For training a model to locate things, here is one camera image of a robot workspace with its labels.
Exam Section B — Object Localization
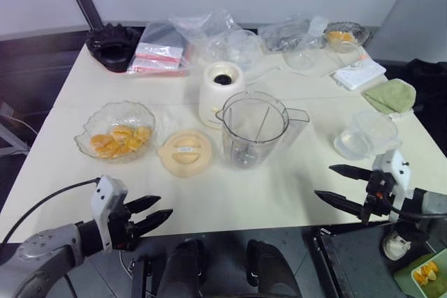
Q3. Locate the white round plug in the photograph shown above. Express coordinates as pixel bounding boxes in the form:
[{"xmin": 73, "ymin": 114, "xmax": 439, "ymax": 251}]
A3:
[{"xmin": 381, "ymin": 230, "xmax": 413, "ymax": 261}]

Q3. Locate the grey metal frame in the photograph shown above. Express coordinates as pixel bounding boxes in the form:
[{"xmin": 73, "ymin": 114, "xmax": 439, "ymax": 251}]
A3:
[{"xmin": 0, "ymin": 102, "xmax": 38, "ymax": 156}]

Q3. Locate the black plastic container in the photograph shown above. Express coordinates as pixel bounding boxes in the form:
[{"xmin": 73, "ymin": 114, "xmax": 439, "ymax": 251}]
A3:
[{"xmin": 86, "ymin": 22, "xmax": 140, "ymax": 73}]

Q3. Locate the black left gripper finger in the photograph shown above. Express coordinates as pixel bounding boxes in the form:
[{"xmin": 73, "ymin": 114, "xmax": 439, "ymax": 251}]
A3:
[
  {"xmin": 126, "ymin": 195, "xmax": 162, "ymax": 214},
  {"xmin": 134, "ymin": 209, "xmax": 174, "ymax": 238}
]

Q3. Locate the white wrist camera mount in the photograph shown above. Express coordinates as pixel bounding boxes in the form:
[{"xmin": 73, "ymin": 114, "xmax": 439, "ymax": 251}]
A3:
[
  {"xmin": 372, "ymin": 149, "xmax": 415, "ymax": 223},
  {"xmin": 89, "ymin": 176, "xmax": 129, "ymax": 253}
]

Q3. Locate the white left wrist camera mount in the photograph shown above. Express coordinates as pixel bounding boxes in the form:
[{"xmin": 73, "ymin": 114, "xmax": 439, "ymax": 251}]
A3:
[{"xmin": 89, "ymin": 176, "xmax": 129, "ymax": 253}]

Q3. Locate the yellow food scrap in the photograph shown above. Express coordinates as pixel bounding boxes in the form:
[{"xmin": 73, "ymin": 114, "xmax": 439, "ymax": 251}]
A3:
[{"xmin": 414, "ymin": 262, "xmax": 439, "ymax": 284}]

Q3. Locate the wavy-rim clear glass bowl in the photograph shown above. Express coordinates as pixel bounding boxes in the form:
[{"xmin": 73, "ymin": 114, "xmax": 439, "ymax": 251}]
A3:
[{"xmin": 73, "ymin": 101, "xmax": 156, "ymax": 164}]

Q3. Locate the clear plastic cup in bag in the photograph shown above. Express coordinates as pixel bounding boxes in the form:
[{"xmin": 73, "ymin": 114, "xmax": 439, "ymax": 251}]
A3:
[{"xmin": 223, "ymin": 31, "xmax": 260, "ymax": 65}]

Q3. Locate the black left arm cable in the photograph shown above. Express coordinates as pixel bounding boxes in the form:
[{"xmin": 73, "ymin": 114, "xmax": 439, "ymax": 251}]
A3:
[{"xmin": 0, "ymin": 178, "xmax": 103, "ymax": 245}]

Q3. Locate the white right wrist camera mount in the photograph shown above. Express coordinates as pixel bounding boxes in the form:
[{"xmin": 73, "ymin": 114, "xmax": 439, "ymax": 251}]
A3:
[{"xmin": 372, "ymin": 149, "xmax": 415, "ymax": 223}]

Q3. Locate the black metal bracket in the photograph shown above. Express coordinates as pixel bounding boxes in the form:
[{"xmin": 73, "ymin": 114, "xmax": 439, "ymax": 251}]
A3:
[{"xmin": 128, "ymin": 258, "xmax": 155, "ymax": 298}]

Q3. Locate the zip bag with pink packets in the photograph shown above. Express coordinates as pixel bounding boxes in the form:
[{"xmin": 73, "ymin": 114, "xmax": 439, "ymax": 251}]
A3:
[{"xmin": 126, "ymin": 22, "xmax": 191, "ymax": 77}]

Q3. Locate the small crumpled clear bag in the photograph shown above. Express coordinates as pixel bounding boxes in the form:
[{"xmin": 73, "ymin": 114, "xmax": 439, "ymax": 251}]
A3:
[{"xmin": 309, "ymin": 15, "xmax": 330, "ymax": 48}]

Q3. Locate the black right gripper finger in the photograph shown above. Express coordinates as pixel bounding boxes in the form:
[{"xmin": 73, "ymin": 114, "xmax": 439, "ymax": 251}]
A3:
[
  {"xmin": 329, "ymin": 164, "xmax": 373, "ymax": 183},
  {"xmin": 314, "ymin": 190, "xmax": 366, "ymax": 218}
]

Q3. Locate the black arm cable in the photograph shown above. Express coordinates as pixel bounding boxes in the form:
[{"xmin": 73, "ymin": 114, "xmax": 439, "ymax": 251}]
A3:
[
  {"xmin": 0, "ymin": 178, "xmax": 103, "ymax": 245},
  {"xmin": 376, "ymin": 195, "xmax": 447, "ymax": 223}
]

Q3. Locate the large crumpled clear plastic bag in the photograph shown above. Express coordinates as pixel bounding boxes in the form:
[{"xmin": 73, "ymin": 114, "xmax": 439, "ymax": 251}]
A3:
[{"xmin": 168, "ymin": 10, "xmax": 263, "ymax": 69}]

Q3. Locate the clear plastic measuring cup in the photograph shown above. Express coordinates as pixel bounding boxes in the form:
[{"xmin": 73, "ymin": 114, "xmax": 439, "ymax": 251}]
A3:
[{"xmin": 333, "ymin": 109, "xmax": 402, "ymax": 159}]

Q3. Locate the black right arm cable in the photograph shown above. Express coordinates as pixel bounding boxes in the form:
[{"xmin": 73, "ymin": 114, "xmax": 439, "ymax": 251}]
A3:
[{"xmin": 376, "ymin": 195, "xmax": 447, "ymax": 223}]

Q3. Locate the dark-rim glass bowl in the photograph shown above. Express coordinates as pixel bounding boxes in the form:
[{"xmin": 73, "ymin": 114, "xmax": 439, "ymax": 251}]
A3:
[{"xmin": 323, "ymin": 21, "xmax": 372, "ymax": 54}]

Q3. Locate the small clear plastic bowl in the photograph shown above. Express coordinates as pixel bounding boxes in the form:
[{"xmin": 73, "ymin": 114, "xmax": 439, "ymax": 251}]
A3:
[{"xmin": 283, "ymin": 50, "xmax": 314, "ymax": 70}]

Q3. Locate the white blender base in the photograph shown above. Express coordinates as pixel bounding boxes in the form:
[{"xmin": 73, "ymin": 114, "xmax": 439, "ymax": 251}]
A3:
[{"xmin": 198, "ymin": 61, "xmax": 245, "ymax": 128}]

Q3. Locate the beige round blender lid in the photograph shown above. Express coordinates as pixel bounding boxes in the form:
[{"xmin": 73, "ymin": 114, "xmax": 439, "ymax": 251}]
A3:
[{"xmin": 156, "ymin": 129, "xmax": 213, "ymax": 177}]

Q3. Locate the green folded cloth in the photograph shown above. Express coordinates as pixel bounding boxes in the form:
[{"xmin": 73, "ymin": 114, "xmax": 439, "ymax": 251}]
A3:
[{"xmin": 361, "ymin": 79, "xmax": 417, "ymax": 116}]

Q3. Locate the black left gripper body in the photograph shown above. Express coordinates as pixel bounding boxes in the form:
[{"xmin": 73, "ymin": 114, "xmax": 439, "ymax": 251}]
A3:
[{"xmin": 108, "ymin": 200, "xmax": 140, "ymax": 252}]

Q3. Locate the black case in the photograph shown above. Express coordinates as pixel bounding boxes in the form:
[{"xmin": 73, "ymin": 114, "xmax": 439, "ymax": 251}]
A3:
[{"xmin": 309, "ymin": 223, "xmax": 437, "ymax": 298}]

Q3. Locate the black bag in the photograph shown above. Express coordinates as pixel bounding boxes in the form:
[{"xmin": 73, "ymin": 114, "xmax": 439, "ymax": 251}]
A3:
[{"xmin": 404, "ymin": 57, "xmax": 447, "ymax": 117}]

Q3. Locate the clear bag with dark items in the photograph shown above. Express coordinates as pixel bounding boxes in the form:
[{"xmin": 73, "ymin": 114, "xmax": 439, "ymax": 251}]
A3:
[{"xmin": 258, "ymin": 15, "xmax": 312, "ymax": 54}]

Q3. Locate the green tray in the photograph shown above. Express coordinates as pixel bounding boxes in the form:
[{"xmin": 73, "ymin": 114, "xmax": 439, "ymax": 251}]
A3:
[{"xmin": 393, "ymin": 254, "xmax": 447, "ymax": 298}]

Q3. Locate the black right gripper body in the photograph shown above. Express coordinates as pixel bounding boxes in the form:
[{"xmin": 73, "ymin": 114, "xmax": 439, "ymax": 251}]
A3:
[{"xmin": 361, "ymin": 170, "xmax": 395, "ymax": 225}]

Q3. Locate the clear plastic blender jar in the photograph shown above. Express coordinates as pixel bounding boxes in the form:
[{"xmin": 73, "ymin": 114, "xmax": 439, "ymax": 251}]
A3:
[{"xmin": 215, "ymin": 91, "xmax": 311, "ymax": 170}]

